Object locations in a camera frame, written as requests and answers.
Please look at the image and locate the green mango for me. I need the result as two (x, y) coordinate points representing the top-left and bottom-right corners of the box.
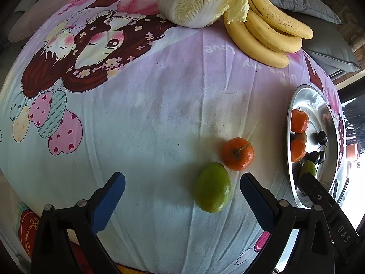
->
(194, 162), (231, 213)
(298, 160), (317, 194)

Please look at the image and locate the brown longan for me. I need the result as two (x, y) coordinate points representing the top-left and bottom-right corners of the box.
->
(293, 132), (307, 144)

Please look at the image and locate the orange tangerine with stem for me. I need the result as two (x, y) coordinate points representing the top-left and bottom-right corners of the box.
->
(291, 109), (309, 134)

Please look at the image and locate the cartoon print tablecloth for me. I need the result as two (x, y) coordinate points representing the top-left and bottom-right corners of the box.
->
(0, 0), (347, 274)

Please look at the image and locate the steel round tray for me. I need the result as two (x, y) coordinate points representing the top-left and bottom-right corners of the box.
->
(285, 85), (339, 208)

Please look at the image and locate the grey leather cushion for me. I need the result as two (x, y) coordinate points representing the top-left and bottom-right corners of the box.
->
(291, 12), (361, 79)

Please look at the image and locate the middle banana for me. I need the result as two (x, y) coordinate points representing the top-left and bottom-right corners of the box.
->
(245, 10), (302, 53)

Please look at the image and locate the bottom banana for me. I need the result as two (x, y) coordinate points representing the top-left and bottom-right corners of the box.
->
(223, 10), (289, 68)

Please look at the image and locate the napa cabbage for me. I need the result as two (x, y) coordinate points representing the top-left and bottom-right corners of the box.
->
(157, 0), (249, 29)

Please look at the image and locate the grey fabric pillow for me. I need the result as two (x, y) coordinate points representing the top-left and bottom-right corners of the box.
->
(269, 0), (342, 25)

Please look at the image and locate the top spotted banana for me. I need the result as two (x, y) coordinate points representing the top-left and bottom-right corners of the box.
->
(248, 0), (314, 40)

